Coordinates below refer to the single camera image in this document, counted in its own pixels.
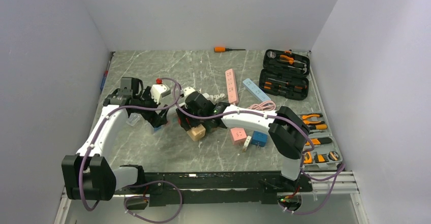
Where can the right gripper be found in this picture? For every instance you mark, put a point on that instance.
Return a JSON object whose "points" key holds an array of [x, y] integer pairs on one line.
{"points": [[184, 123]]}

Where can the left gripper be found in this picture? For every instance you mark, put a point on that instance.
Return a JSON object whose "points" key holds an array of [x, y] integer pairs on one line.
{"points": [[156, 120]]}

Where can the beige cube socket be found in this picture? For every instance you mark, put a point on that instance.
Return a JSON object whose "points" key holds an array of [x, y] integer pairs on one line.
{"points": [[197, 133]]}

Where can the pink power strip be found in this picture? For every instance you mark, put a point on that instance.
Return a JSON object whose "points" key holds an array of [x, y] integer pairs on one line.
{"points": [[232, 92]]}

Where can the pink cube socket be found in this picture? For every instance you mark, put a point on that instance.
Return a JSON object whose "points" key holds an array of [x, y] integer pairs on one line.
{"points": [[238, 136]]}

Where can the light blue power strip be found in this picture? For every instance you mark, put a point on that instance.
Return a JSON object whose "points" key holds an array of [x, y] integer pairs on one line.
{"points": [[254, 89]]}

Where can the white cube socket small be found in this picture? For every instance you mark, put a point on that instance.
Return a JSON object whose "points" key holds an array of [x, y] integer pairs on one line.
{"points": [[246, 143]]}

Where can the blue cube socket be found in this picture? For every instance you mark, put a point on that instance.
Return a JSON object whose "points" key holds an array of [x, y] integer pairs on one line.
{"points": [[259, 139]]}

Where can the black tool case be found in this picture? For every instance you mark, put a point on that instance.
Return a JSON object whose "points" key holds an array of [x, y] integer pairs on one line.
{"points": [[283, 79]]}

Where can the grey tool case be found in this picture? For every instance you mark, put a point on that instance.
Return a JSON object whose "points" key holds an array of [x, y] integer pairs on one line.
{"points": [[325, 152]]}

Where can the clear plastic parts box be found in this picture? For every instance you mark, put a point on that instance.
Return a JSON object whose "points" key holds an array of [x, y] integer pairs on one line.
{"points": [[133, 119]]}

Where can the white long power strip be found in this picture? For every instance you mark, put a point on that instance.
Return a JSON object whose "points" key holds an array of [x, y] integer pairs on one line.
{"points": [[169, 115]]}

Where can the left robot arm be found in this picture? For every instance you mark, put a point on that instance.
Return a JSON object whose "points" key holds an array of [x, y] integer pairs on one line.
{"points": [[87, 174]]}

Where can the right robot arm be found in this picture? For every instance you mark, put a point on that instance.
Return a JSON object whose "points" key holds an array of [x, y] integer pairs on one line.
{"points": [[286, 130]]}

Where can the red blue pen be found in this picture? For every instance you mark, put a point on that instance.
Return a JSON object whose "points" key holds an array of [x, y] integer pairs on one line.
{"points": [[104, 77]]}

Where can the orange pliers in black case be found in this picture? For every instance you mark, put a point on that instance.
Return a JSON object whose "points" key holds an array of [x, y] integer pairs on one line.
{"points": [[285, 58]]}

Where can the orange pliers in grey case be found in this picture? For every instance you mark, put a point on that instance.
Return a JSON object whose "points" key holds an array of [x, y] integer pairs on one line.
{"points": [[312, 119]]}

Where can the orange tape measure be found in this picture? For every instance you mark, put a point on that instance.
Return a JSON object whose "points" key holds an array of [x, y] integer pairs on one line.
{"points": [[307, 158]]}

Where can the orange utility knife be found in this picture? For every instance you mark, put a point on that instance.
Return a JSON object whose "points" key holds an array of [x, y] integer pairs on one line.
{"points": [[321, 141]]}

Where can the hex key set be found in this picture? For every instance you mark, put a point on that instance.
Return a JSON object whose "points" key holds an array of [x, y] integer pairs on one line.
{"points": [[320, 158]]}

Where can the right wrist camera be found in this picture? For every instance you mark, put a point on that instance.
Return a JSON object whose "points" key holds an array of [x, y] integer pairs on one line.
{"points": [[187, 91]]}

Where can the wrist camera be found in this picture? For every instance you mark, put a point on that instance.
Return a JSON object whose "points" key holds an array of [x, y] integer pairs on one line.
{"points": [[159, 91], [187, 91]]}

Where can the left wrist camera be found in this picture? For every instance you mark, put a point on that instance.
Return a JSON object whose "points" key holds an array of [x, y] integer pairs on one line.
{"points": [[159, 91]]}

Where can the orange handled screwdriver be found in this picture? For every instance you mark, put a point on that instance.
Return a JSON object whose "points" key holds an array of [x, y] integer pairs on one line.
{"points": [[224, 49]]}

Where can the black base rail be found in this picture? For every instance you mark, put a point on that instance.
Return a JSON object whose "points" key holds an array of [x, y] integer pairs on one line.
{"points": [[265, 187]]}

